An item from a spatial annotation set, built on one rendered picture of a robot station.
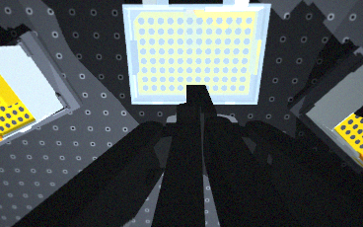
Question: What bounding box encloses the grey tip box with lid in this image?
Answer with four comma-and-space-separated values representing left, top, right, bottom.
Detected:
306, 65, 363, 168

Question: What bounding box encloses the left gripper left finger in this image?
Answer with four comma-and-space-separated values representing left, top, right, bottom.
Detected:
12, 85, 205, 227

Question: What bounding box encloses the black flat base plate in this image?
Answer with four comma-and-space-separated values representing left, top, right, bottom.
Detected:
0, 0, 363, 227

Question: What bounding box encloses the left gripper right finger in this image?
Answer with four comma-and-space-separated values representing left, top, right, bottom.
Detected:
196, 85, 363, 227

